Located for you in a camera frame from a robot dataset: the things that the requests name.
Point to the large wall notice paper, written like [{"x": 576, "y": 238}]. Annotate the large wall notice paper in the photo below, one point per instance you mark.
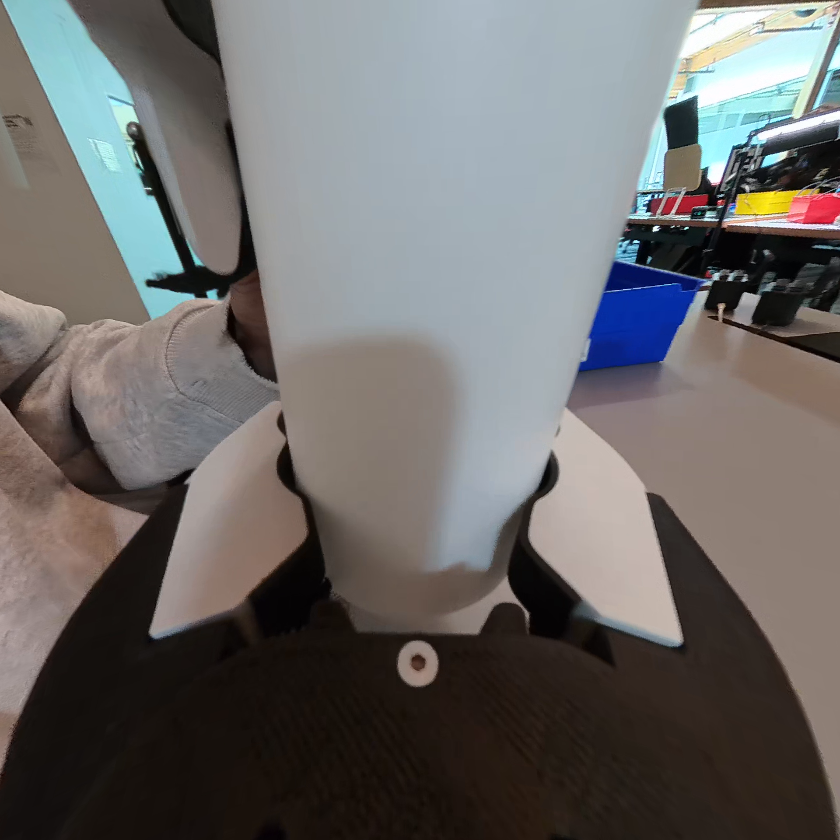
[{"x": 16, "y": 151}]

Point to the black desk mat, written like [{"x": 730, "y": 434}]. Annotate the black desk mat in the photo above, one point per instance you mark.
[{"x": 814, "y": 341}]

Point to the small wall notice paper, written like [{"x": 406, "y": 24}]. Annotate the small wall notice paper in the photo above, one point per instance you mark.
[{"x": 103, "y": 154}]

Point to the person's left hand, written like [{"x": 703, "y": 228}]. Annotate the person's left hand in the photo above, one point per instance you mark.
[{"x": 253, "y": 328}]

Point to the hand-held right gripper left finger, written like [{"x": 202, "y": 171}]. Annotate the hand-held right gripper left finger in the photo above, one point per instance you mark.
[{"x": 229, "y": 544}]

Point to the black battery charger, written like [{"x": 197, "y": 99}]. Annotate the black battery charger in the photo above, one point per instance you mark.
[
  {"x": 728, "y": 295},
  {"x": 781, "y": 305}
]

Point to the white water bottle black lid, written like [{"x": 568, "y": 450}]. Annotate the white water bottle black lid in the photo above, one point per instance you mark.
[{"x": 426, "y": 262}]

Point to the yellow plastic bin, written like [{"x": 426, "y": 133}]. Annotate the yellow plastic bin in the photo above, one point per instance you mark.
[{"x": 764, "y": 203}]

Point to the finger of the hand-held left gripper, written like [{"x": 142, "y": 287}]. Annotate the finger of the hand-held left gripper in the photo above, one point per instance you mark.
[{"x": 190, "y": 164}]

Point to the person's left forearm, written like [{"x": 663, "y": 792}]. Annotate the person's left forearm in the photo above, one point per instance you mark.
[{"x": 164, "y": 394}]

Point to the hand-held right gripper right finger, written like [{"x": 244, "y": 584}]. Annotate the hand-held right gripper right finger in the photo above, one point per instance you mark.
[{"x": 604, "y": 551}]

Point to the blue plastic bin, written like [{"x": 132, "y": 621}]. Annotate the blue plastic bin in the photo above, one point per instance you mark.
[{"x": 636, "y": 315}]

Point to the wooden table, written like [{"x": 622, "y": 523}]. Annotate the wooden table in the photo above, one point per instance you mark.
[{"x": 754, "y": 226}]

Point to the red plastic bin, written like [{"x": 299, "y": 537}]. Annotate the red plastic bin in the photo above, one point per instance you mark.
[
  {"x": 669, "y": 207},
  {"x": 814, "y": 208}
]

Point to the wooden document stand black board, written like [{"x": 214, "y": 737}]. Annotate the wooden document stand black board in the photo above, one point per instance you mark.
[{"x": 682, "y": 121}]

